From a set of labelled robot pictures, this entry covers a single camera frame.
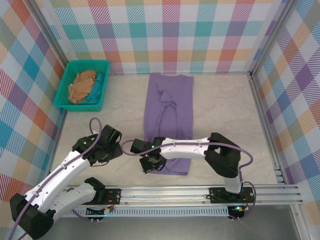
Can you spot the purple t-shirt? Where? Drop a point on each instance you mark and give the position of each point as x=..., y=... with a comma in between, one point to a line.
x=182, y=105

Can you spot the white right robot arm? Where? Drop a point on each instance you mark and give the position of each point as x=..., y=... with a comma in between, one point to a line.
x=185, y=150

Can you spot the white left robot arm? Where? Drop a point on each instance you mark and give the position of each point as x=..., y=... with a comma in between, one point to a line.
x=57, y=175

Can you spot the teal t-shirt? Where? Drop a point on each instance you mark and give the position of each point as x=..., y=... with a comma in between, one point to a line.
x=98, y=88

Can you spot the tan t-shirt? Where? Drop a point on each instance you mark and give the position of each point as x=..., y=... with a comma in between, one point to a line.
x=82, y=85

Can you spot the teal plastic basket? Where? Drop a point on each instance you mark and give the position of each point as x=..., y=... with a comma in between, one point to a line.
x=82, y=62

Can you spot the aluminium mounting rail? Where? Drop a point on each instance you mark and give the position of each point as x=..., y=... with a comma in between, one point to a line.
x=162, y=193

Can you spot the aluminium side base rail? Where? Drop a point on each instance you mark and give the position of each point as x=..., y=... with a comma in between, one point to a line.
x=58, y=140
x=265, y=125

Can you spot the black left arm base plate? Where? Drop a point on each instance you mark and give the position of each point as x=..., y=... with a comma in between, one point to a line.
x=113, y=196

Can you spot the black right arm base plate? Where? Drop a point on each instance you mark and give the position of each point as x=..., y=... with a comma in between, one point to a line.
x=216, y=195

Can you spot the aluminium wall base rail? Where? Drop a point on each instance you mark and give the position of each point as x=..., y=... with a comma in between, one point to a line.
x=225, y=73

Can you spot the aluminium frame post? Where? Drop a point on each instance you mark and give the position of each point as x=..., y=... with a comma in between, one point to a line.
x=272, y=35
x=47, y=30

